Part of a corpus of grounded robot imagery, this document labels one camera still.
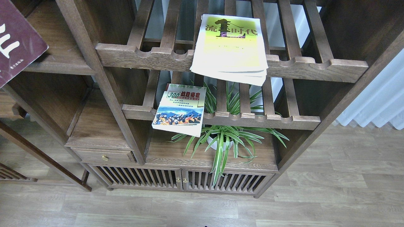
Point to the right slatted cabinet door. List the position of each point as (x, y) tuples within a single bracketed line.
[(229, 182)]

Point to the dark wooden bookshelf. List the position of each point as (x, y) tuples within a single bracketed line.
[(95, 87)]

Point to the green spider plant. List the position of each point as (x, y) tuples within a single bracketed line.
[(223, 135)]

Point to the white plant pot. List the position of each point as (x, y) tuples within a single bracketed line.
[(215, 144)]

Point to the maroon hardcover book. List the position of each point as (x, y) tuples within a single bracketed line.
[(20, 44)]

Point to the colorful illustrated paperback book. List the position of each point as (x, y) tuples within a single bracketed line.
[(181, 110)]

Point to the wooden drawer with brass knob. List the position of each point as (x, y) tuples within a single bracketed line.
[(89, 155)]

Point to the white pleated curtain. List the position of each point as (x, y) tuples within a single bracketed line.
[(382, 101)]

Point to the yellow green cover book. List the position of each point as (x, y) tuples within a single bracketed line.
[(230, 48)]

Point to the left slatted cabinet door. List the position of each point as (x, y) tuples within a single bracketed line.
[(140, 177)]

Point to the slatted cabinet door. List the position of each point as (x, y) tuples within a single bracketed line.
[(140, 177), (229, 182)]

